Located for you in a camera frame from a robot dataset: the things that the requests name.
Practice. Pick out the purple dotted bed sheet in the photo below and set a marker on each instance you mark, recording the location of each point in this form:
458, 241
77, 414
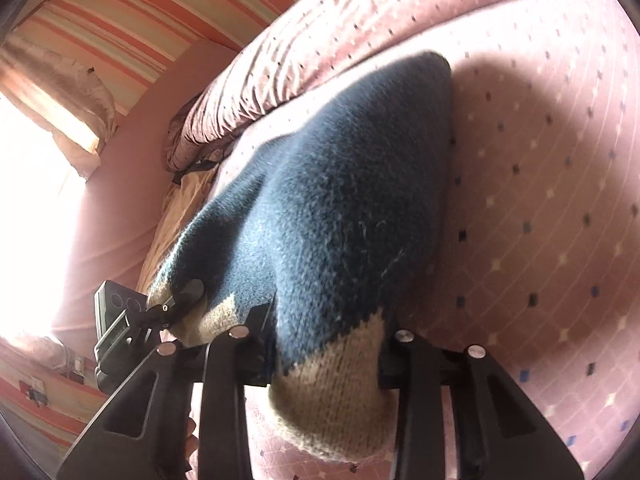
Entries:
525, 185

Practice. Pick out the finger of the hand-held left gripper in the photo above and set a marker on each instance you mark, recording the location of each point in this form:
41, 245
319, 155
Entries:
186, 294

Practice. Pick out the tan pillow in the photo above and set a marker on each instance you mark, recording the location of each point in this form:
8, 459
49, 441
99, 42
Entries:
160, 240

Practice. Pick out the navy argyle knit sweater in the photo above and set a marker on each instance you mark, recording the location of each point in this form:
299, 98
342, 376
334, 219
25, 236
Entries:
325, 185

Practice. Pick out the pink curtain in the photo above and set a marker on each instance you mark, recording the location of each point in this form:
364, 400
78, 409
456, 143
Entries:
75, 90

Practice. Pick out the bright window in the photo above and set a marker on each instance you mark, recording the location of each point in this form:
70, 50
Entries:
35, 210

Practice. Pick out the white wall socket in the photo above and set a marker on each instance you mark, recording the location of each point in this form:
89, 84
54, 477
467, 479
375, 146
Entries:
34, 392
76, 367

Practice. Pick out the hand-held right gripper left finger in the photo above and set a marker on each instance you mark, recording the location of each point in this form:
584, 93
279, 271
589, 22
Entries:
255, 342

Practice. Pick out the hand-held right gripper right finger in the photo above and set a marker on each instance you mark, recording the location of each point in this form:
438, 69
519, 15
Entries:
400, 360

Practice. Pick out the purple dotted duvet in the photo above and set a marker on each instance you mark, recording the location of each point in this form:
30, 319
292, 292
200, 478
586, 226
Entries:
350, 20

